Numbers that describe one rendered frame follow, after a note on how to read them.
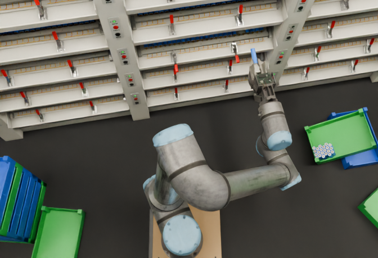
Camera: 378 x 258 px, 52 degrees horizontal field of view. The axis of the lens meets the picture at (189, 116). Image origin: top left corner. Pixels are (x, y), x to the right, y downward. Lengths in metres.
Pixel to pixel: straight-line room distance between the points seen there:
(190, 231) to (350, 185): 0.98
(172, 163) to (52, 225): 1.18
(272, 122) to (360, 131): 0.84
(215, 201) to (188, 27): 0.75
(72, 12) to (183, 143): 0.63
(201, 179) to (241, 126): 1.17
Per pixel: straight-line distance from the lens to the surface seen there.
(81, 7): 1.43
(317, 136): 2.24
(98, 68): 1.74
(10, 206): 1.85
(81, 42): 1.59
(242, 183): 1.22
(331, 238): 2.15
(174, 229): 1.61
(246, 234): 2.05
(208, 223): 1.88
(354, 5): 1.78
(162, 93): 2.06
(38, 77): 1.80
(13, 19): 1.48
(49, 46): 1.61
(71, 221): 2.12
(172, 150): 1.07
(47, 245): 2.13
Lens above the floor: 2.02
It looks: 66 degrees down
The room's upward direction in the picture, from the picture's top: straight up
